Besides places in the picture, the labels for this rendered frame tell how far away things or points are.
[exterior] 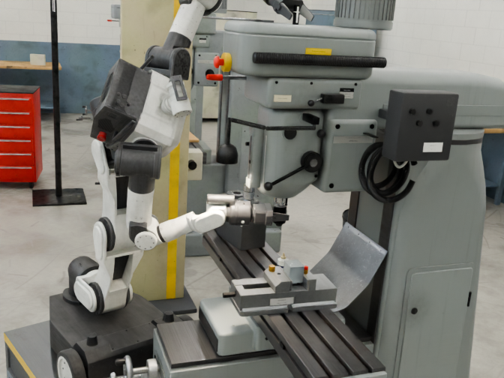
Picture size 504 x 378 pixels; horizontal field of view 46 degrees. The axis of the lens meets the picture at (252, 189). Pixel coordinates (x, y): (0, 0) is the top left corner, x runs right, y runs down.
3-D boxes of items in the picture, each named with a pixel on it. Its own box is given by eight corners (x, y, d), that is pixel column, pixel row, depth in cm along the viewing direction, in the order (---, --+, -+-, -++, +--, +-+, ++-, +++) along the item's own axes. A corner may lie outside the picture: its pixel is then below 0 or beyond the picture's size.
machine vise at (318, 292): (240, 316, 195) (242, 286, 192) (228, 296, 209) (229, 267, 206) (337, 307, 206) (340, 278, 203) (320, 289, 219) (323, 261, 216)
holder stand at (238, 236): (240, 251, 249) (243, 205, 243) (216, 233, 267) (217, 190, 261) (265, 247, 255) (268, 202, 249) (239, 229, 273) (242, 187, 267)
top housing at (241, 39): (241, 76, 182) (244, 22, 177) (217, 67, 205) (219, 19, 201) (376, 80, 197) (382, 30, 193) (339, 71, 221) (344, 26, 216)
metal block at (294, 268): (289, 283, 202) (289, 267, 201) (282, 276, 208) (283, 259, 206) (303, 282, 204) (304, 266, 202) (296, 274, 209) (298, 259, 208)
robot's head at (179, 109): (166, 120, 203) (178, 110, 196) (159, 93, 205) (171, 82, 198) (183, 119, 207) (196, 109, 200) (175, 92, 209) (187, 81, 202)
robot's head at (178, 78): (169, 109, 203) (172, 100, 196) (163, 85, 205) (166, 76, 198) (187, 106, 205) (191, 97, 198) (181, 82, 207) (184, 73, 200)
